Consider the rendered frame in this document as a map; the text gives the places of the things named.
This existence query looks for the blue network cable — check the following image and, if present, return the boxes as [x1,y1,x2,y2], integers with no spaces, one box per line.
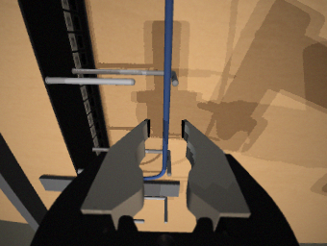
[143,0,174,180]

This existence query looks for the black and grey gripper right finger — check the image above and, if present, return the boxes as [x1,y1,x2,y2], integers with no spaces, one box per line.
[182,119,300,246]

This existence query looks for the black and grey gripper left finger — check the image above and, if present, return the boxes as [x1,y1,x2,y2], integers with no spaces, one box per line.
[30,119,150,246]

